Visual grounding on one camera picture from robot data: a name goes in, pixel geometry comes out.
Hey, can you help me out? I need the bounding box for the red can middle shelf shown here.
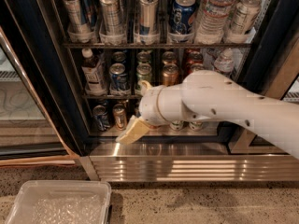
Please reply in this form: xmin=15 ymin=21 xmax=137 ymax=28
xmin=189 ymin=63 xmax=205 ymax=74

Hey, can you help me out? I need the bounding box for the dark bottle with white cap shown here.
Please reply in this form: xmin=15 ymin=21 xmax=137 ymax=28
xmin=81 ymin=48 xmax=107 ymax=95

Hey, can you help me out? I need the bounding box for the tall silver blue can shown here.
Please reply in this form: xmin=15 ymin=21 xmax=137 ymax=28
xmin=138 ymin=0 xmax=159 ymax=35

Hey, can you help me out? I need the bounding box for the open fridge glass door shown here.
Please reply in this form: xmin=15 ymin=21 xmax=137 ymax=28
xmin=0 ymin=27 xmax=78 ymax=167

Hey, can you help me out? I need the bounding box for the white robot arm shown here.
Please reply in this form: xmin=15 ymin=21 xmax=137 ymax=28
xmin=116 ymin=70 xmax=299 ymax=159

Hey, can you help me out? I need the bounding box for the blue can middle shelf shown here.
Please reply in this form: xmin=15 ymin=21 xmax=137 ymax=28
xmin=109 ymin=63 xmax=129 ymax=91

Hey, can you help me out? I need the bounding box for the blue Pepsi can top shelf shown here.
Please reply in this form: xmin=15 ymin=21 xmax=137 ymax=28
xmin=169 ymin=0 xmax=195 ymax=35

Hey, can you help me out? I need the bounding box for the silver can top right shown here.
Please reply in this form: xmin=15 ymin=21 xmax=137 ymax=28
xmin=229 ymin=0 xmax=262 ymax=35

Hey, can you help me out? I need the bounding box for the tall silver can far left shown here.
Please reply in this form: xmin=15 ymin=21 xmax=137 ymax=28
xmin=63 ymin=0 xmax=92 ymax=35

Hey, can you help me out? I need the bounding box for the gold can bottom shelf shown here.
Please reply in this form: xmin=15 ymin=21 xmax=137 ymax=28
xmin=112 ymin=104 xmax=127 ymax=130

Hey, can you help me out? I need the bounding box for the gold can shelf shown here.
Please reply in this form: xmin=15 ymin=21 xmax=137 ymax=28
xmin=112 ymin=104 xmax=127 ymax=130
xmin=162 ymin=64 xmax=178 ymax=86

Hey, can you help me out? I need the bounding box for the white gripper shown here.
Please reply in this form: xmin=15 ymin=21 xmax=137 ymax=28
xmin=116 ymin=80 xmax=187 ymax=145

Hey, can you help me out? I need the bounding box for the small clear water bottle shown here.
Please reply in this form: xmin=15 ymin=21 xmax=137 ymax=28
xmin=214 ymin=49 xmax=235 ymax=77

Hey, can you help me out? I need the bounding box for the clear plastic bin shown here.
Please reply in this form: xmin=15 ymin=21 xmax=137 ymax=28
xmin=5 ymin=180 xmax=111 ymax=224

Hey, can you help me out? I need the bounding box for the white green can bottom shelf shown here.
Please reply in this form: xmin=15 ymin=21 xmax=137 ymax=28
xmin=170 ymin=120 xmax=184 ymax=131

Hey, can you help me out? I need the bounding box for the white can bottom right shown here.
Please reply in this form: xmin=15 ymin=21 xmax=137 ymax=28
xmin=189 ymin=121 xmax=203 ymax=131

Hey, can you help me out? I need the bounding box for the gold can middle shelf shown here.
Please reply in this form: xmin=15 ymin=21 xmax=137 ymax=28
xmin=162 ymin=64 xmax=178 ymax=86

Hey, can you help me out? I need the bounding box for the green can middle shelf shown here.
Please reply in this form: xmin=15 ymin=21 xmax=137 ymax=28
xmin=135 ymin=63 xmax=152 ymax=91

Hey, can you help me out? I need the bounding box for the blue can bottom shelf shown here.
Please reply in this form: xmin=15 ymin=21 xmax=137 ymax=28
xmin=93 ymin=105 xmax=111 ymax=131

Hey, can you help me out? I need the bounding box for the large clear water bottle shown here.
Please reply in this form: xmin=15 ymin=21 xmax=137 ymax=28
xmin=194 ymin=0 xmax=235 ymax=45

